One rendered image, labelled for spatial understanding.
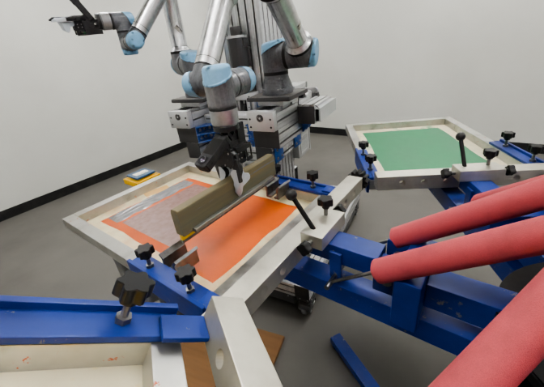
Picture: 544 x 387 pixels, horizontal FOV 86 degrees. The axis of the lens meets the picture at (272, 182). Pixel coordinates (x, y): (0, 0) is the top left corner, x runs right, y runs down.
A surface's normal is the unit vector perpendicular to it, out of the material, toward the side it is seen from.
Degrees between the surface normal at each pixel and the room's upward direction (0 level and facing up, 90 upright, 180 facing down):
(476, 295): 0
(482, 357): 32
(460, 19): 90
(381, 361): 0
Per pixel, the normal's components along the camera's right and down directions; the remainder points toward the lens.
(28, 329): 0.39, -0.90
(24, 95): 0.80, 0.18
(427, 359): -0.11, -0.90
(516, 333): -0.48, -0.58
